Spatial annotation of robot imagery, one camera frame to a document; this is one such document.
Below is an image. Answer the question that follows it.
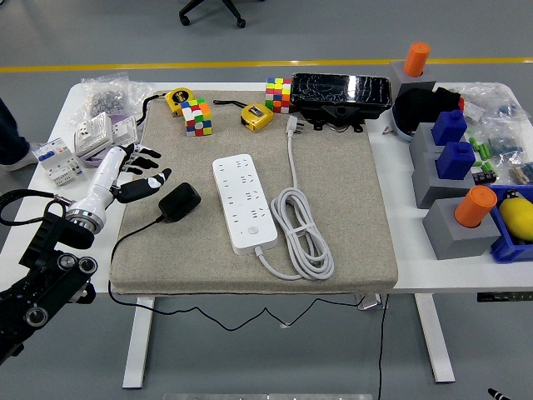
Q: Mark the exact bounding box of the blue block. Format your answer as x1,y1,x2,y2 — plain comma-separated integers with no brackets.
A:
435,141,476,181
431,108,468,147

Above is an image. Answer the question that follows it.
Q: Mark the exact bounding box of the black power adapter plug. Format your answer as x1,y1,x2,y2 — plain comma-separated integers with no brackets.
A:
157,182,202,224

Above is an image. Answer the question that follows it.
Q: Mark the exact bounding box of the yellow tape measure square label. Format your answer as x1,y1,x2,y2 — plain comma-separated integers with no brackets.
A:
212,98,275,133

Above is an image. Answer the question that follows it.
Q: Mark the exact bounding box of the white wall socket panel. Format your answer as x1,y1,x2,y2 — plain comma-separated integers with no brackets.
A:
73,111,114,158

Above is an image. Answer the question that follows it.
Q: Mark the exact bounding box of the person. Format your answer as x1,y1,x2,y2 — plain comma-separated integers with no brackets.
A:
0,97,42,173

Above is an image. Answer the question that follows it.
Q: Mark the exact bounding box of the clear bag of small parts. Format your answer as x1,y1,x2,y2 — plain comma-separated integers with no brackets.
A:
456,82,528,126

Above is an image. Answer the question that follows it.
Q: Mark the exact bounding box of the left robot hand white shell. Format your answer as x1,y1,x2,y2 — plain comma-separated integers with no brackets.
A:
66,142,173,218

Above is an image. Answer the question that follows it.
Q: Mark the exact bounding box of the white table leg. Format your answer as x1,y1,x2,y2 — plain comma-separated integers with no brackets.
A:
414,293,457,384
122,297,157,389

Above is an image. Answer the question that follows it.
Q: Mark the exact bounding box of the clear bag of metal nuts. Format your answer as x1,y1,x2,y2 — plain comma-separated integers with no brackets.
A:
66,72,155,126

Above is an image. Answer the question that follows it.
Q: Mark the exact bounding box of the black cap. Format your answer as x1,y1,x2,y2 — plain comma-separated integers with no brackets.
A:
393,86,466,134

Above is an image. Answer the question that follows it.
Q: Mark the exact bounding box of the tall colourful puzzle cube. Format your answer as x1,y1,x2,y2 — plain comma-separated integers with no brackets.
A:
265,77,293,114

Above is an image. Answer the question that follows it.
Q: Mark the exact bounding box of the grey block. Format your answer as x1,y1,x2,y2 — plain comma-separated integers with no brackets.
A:
386,61,437,101
411,152,476,209
409,122,449,168
421,198,502,262

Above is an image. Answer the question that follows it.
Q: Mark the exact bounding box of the grey-brown fabric mat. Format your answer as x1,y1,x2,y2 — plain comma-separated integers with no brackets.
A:
108,89,399,295

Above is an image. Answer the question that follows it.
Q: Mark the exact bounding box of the thin black adapter cord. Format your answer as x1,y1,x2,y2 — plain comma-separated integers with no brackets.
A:
107,214,363,333

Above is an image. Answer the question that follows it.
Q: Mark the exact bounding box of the black office chair base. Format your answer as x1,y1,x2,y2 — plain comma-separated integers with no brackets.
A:
178,0,247,29

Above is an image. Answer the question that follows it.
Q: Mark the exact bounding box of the metal bracket under table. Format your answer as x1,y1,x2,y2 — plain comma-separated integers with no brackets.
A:
356,293,391,312

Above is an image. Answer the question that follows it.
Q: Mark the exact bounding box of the clear bag of blue parts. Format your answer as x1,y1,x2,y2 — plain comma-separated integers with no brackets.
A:
485,118,526,166

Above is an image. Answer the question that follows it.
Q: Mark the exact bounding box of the white power strip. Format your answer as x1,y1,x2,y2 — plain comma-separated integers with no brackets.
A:
212,153,279,256

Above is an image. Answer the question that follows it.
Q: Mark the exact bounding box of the white power strip cable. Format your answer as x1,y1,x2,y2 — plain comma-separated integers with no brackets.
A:
254,115,336,281

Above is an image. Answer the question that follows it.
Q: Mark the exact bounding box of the clear bag of connectors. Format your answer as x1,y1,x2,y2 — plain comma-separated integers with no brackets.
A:
510,161,533,184

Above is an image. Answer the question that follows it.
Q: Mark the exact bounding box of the white blue circuit breaker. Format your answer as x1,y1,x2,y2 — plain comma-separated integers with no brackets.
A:
32,137,87,188

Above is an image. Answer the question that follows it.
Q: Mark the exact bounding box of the white switch plate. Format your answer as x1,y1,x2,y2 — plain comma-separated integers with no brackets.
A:
111,116,138,145

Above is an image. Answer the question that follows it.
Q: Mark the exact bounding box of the yellow tape measure round label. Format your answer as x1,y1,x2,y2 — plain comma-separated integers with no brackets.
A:
139,87,195,125

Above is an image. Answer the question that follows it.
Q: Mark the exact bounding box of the blue plastic bin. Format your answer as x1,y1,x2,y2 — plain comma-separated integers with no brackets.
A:
485,182,533,266

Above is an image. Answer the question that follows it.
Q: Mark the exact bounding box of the orange cylinder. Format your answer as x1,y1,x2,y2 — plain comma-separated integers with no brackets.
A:
402,41,432,78
453,185,499,229

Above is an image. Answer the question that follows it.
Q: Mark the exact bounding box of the yellow toy fruit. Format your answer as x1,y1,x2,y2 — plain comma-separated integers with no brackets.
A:
498,197,533,243

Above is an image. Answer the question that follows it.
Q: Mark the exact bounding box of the hanging black cable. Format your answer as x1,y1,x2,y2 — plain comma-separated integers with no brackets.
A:
376,293,391,400

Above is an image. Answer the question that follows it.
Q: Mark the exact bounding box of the black table control panel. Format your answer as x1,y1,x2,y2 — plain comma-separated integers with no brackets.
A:
476,292,533,303

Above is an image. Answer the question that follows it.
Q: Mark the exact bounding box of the purple tape roll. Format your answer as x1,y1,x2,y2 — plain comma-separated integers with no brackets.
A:
77,114,141,169

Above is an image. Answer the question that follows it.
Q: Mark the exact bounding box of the small black block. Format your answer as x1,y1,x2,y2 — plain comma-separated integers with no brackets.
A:
472,168,497,187

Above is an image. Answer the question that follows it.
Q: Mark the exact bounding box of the white blue round device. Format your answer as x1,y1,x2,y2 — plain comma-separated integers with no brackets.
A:
390,103,417,145

